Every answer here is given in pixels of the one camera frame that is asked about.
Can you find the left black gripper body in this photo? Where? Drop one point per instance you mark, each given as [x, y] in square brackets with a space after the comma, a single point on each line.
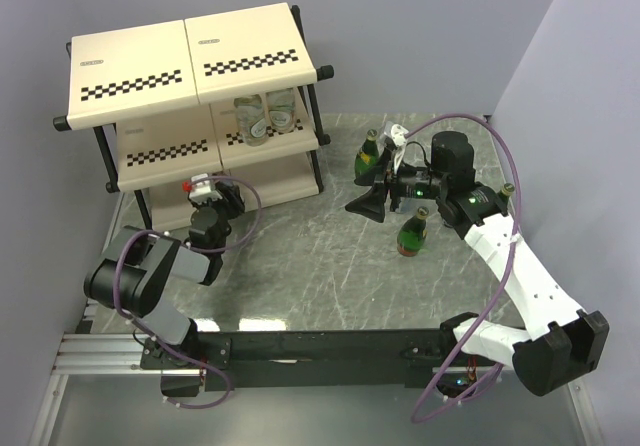
[229, 206]

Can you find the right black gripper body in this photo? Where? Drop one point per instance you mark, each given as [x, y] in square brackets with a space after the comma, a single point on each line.
[414, 183]

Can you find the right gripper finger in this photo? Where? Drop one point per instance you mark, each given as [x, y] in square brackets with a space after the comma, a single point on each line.
[376, 171]
[370, 205]

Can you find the green glass bottle back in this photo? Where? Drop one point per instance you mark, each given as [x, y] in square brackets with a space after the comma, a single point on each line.
[368, 154]

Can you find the green glass bottle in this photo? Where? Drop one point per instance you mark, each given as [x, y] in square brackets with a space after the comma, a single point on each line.
[368, 154]
[412, 235]
[503, 197]

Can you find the clear soda water bottle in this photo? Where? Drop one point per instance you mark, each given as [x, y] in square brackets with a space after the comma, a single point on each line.
[281, 108]
[251, 119]

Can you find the silver energy drink can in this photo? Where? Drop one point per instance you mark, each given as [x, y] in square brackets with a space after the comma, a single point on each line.
[406, 206]

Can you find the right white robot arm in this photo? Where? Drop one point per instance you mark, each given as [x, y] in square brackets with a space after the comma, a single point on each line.
[559, 341]

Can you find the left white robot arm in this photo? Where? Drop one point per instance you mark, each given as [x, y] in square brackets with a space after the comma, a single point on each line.
[132, 272]

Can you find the beige three-tier shelf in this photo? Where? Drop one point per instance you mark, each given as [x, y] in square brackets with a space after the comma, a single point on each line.
[160, 100]

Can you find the green glass bottle middle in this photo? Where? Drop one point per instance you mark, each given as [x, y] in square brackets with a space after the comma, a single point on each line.
[412, 235]

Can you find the green glass bottle right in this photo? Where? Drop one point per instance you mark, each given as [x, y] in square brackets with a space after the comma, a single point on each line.
[503, 197]

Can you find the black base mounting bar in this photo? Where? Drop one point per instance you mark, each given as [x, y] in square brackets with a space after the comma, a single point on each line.
[255, 359]

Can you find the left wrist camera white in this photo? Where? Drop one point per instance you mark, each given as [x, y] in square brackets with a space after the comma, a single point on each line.
[201, 191]

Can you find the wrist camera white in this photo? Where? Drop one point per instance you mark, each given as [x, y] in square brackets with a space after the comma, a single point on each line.
[201, 191]
[396, 138]

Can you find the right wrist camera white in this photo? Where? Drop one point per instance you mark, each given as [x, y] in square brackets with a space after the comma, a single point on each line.
[396, 138]

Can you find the aluminium rail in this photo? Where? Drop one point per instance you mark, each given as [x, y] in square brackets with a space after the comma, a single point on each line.
[98, 354]

